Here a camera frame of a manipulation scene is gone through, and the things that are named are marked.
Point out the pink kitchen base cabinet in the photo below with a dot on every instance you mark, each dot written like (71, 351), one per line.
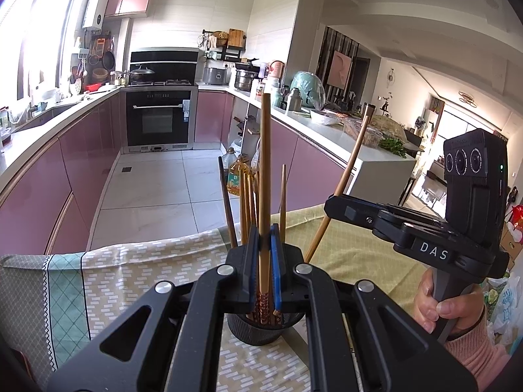
(302, 159)
(61, 163)

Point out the clear plastic container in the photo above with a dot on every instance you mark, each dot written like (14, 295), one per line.
(347, 128)

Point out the wok with lid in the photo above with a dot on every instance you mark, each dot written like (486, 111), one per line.
(142, 74)

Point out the steel stock pot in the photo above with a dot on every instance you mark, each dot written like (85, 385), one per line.
(246, 79)

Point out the light wooden chopstick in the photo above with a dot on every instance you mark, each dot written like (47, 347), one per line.
(265, 163)
(282, 196)
(346, 164)

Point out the pink kettle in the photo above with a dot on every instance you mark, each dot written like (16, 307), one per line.
(277, 69)

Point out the black wall rack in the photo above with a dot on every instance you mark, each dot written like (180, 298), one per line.
(233, 54)

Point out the woven bamboo basket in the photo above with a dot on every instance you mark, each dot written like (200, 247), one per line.
(100, 75)

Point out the red basin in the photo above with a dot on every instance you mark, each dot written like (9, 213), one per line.
(93, 87)

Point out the pink wall picture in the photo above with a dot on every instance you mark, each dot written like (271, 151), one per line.
(340, 69)

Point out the orange hanging board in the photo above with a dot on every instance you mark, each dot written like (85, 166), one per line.
(101, 45)

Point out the person's right forearm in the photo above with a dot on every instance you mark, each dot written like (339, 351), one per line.
(478, 355)

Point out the kitchen window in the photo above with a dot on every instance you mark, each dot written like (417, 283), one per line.
(41, 41)

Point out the black range hood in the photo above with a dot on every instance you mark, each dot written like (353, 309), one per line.
(171, 65)

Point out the wooden cutting board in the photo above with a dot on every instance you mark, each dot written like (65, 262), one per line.
(234, 37)

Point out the steel thermos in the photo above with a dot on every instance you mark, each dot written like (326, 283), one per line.
(294, 101)

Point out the wall clock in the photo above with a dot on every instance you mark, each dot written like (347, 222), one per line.
(391, 76)

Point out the person's right hand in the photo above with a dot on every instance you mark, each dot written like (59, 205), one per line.
(425, 302)

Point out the clear plastic bottle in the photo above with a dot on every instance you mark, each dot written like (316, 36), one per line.
(231, 153)

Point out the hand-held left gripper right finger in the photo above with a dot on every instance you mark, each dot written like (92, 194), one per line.
(277, 273)

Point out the black built-in oven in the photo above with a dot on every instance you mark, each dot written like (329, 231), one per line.
(159, 118)

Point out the patchwork patterned tablecloth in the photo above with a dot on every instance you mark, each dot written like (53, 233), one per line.
(135, 269)

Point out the dark slatted room divider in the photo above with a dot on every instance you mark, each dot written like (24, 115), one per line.
(325, 49)

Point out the mint green appliance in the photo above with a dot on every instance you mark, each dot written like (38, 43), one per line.
(306, 88)

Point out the silver rice cooker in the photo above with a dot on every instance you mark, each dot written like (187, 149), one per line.
(215, 76)

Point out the black mesh holder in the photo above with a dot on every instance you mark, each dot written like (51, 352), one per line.
(265, 335)

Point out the white bowl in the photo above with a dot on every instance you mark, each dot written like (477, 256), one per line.
(325, 117)

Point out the bunch of wooden chopsticks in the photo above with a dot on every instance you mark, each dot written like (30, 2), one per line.
(243, 212)

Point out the green vegetables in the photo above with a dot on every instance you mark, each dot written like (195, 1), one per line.
(392, 147)

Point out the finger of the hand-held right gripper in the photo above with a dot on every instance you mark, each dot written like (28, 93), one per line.
(351, 212)

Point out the cooking oil bottle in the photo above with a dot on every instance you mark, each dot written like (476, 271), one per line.
(235, 179)

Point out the white water heater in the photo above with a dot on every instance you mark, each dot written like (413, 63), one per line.
(97, 8)

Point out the white plastic bag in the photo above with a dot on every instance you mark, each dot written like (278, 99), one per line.
(506, 306)

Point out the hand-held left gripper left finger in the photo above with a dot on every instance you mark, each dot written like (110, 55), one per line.
(256, 271)

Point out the hanging frying pan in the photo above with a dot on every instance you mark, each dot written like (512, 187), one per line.
(108, 60)

